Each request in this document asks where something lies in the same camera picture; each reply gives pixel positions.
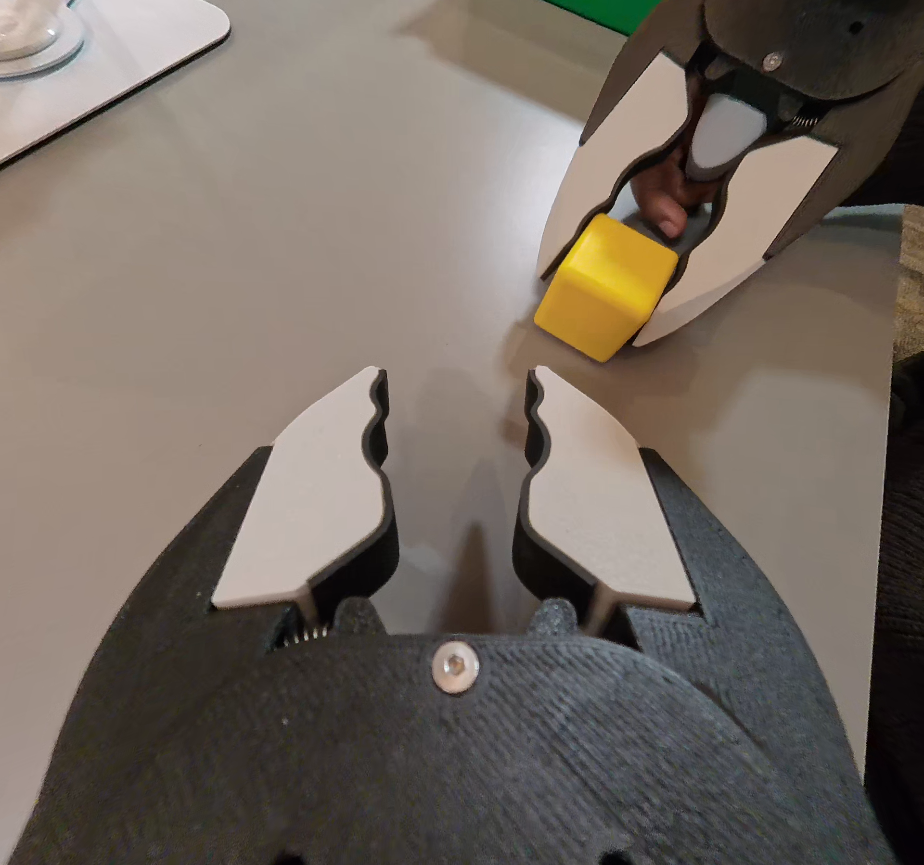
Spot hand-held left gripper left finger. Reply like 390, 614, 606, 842
211, 366, 401, 626

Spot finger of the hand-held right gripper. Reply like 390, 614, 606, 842
632, 135, 842, 348
539, 53, 697, 283

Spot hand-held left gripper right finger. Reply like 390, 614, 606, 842
514, 365, 697, 636

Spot yellow cube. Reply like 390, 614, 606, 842
533, 213, 681, 364

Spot person's right forearm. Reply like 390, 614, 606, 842
841, 78, 924, 209

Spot grey desk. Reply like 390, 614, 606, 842
0, 0, 903, 844

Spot person's right hand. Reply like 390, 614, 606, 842
629, 143, 726, 242

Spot person's black clothed legs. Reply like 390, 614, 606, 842
862, 360, 924, 865

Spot white board stand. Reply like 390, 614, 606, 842
0, 0, 232, 166

